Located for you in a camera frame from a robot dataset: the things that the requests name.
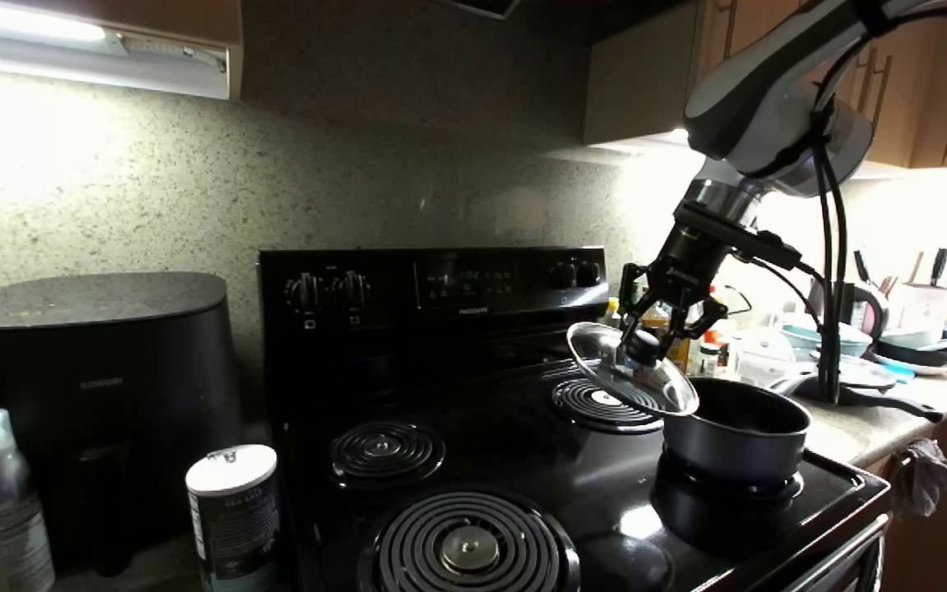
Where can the coil burner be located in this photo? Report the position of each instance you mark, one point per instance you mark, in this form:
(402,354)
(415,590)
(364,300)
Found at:
(590,406)
(469,541)
(384,453)

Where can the wooden upper cabinets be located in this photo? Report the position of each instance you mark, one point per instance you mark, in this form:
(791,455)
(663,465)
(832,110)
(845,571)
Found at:
(641,77)

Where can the frying pan with lid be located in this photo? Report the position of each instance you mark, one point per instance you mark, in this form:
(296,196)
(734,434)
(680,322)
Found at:
(845,381)

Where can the knife block with knives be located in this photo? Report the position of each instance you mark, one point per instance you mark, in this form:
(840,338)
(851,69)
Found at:
(915,302)

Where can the rear right coil burner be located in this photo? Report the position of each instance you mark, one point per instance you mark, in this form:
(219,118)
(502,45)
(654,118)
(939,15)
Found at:
(590,406)

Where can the stacked teal dishes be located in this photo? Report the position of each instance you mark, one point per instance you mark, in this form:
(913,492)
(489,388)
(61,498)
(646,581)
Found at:
(808,339)

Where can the glass pot lid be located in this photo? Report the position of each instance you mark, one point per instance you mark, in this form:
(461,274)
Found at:
(628,367)

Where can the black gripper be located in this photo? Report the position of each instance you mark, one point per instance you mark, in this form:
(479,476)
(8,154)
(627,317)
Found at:
(682,282)

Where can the grey hanging dish towel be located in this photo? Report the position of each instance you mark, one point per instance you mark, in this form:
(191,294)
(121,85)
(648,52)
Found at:
(921,478)

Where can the clear spray bottle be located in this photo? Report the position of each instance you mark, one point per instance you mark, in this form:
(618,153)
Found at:
(1,514)

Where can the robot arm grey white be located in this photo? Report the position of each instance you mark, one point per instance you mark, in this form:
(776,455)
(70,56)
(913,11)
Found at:
(763,118)

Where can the rear left coil burner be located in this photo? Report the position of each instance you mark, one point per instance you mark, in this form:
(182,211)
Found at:
(384,453)

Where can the white lidded canister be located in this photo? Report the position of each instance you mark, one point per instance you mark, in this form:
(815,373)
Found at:
(235,518)

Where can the dark cooking pot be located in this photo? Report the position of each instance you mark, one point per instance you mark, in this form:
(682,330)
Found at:
(739,434)

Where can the black air fryer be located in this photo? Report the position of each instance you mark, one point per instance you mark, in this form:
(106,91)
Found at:
(117,381)

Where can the front left coil burner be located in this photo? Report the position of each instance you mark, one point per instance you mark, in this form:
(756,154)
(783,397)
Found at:
(469,541)

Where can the black electric stove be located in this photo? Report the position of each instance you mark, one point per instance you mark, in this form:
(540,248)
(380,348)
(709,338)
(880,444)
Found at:
(472,347)

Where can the under-cabinet light fixture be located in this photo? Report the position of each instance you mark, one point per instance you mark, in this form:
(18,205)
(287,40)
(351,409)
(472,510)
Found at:
(182,47)

